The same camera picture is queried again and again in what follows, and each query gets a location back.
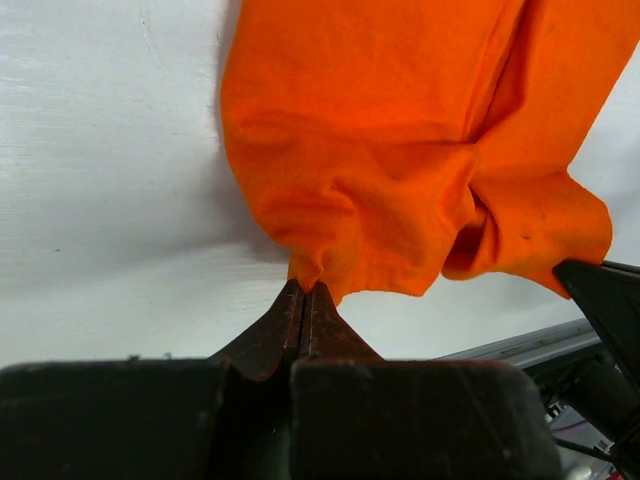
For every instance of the aluminium mounting rail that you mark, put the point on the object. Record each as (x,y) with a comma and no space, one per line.
(530,349)

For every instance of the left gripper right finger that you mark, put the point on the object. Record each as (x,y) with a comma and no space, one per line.
(356,415)

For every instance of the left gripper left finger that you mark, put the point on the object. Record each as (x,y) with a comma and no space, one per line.
(221,417)

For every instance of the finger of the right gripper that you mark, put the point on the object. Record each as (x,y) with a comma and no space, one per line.
(608,296)

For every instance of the orange t-shirt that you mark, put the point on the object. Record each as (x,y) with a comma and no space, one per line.
(387,143)

